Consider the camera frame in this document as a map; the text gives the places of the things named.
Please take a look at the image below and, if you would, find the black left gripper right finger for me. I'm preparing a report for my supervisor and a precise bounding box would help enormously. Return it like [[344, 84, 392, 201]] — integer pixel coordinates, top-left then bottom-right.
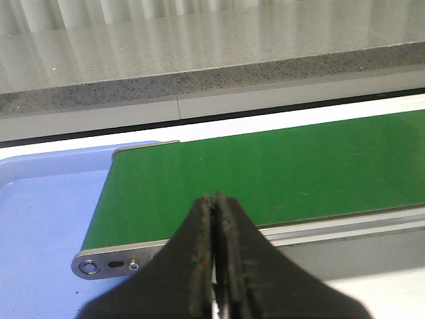
[[214, 192, 371, 318]]

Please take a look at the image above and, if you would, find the grey stone counter ledge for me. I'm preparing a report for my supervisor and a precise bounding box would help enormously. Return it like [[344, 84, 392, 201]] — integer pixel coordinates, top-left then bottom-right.
[[1, 1, 424, 146]]

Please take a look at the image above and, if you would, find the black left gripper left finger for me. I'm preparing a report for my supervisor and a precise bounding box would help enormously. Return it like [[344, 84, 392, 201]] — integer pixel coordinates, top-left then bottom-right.
[[78, 197, 213, 318]]

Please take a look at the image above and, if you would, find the green conveyor belt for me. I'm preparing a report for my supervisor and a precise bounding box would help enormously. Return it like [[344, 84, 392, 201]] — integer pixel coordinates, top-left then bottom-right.
[[71, 110, 424, 280]]

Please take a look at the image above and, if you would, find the blue plastic tray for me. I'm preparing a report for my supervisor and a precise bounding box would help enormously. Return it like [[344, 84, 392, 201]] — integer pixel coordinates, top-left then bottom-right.
[[0, 141, 163, 319]]

